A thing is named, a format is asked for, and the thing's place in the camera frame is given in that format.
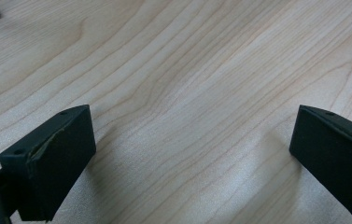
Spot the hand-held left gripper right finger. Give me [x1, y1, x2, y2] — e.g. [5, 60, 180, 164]
[289, 105, 352, 223]

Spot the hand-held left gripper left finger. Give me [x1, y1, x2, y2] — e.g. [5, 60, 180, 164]
[0, 104, 97, 222]

